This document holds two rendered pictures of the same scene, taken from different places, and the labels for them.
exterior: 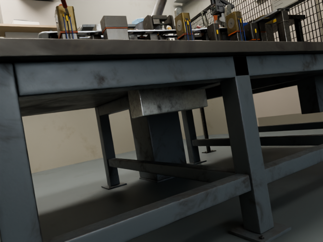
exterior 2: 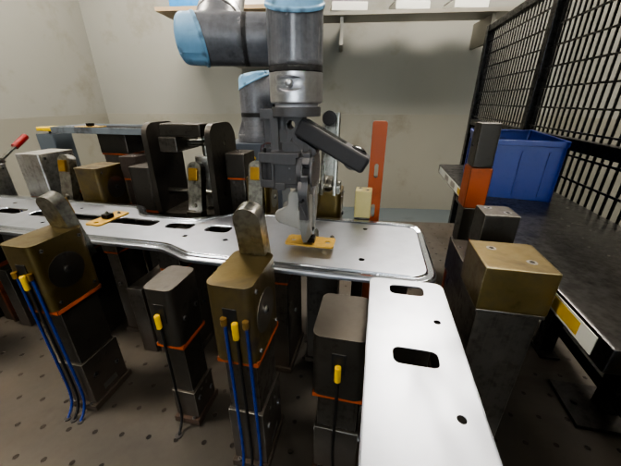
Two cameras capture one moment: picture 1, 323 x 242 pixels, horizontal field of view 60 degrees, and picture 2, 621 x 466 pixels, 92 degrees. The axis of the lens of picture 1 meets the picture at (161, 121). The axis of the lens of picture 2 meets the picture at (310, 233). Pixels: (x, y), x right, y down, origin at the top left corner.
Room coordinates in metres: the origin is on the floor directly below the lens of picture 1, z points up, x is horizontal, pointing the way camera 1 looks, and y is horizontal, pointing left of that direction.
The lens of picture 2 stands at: (1.53, -0.81, 1.24)
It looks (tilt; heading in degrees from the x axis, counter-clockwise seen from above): 24 degrees down; 37
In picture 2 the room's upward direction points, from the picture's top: straight up
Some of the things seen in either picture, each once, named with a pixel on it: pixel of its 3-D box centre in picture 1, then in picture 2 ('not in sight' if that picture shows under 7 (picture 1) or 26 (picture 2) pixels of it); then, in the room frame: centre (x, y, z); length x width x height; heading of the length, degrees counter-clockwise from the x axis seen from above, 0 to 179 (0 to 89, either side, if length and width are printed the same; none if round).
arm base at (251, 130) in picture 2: not in sight; (258, 127); (2.35, 0.06, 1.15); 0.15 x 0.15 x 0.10
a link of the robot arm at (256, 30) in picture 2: not in sight; (283, 41); (1.96, -0.43, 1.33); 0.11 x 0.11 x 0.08; 40
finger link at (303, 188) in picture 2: not in sight; (304, 191); (1.88, -0.53, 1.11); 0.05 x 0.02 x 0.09; 25
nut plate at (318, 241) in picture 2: not in sight; (310, 239); (1.90, -0.53, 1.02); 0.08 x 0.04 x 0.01; 115
